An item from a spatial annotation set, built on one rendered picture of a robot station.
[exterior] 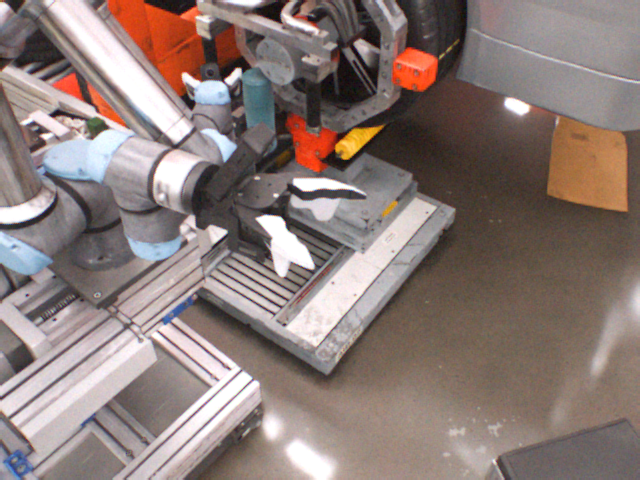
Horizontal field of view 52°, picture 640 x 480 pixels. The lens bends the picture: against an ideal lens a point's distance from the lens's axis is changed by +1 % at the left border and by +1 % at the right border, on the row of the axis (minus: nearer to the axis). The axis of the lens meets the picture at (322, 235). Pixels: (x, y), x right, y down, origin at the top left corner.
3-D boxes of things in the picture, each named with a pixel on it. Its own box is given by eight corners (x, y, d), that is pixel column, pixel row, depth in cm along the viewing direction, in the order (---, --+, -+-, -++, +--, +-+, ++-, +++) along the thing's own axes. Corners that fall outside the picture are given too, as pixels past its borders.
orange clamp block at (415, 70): (405, 70, 175) (435, 81, 172) (390, 83, 171) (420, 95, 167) (408, 46, 170) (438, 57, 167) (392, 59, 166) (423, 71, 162)
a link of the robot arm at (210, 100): (216, 108, 137) (222, 149, 145) (233, 79, 145) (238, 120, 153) (181, 103, 139) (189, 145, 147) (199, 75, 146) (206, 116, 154)
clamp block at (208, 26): (234, 26, 175) (232, 7, 171) (211, 40, 169) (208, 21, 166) (219, 20, 177) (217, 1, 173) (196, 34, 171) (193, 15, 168)
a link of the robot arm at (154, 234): (206, 223, 101) (197, 168, 93) (163, 273, 94) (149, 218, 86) (163, 207, 103) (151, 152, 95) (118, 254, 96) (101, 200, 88)
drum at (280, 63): (341, 60, 185) (342, 13, 175) (295, 95, 173) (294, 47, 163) (301, 45, 191) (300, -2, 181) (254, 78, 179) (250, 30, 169)
